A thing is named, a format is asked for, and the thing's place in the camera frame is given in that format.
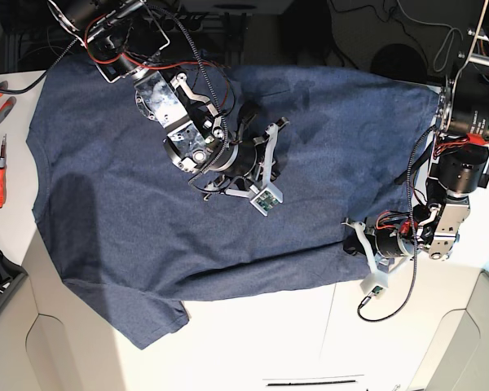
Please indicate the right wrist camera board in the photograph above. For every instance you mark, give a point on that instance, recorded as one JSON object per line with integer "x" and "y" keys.
{"x": 267, "y": 198}

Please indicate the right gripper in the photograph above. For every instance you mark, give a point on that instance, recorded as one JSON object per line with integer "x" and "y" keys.
{"x": 239, "y": 164}

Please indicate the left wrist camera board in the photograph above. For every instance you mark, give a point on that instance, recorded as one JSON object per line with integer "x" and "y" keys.
{"x": 373, "y": 285}

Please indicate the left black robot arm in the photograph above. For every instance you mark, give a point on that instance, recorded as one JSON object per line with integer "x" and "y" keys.
{"x": 455, "y": 161}

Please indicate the orange handled screwdriver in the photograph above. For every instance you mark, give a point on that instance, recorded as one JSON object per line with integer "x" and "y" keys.
{"x": 3, "y": 167}

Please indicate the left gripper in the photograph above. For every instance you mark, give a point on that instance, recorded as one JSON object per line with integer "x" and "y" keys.
{"x": 385, "y": 242}

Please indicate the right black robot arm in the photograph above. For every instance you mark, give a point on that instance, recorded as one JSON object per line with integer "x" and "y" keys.
{"x": 125, "y": 39}

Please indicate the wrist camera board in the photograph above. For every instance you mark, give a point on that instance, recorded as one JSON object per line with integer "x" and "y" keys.
{"x": 373, "y": 285}
{"x": 267, "y": 198}

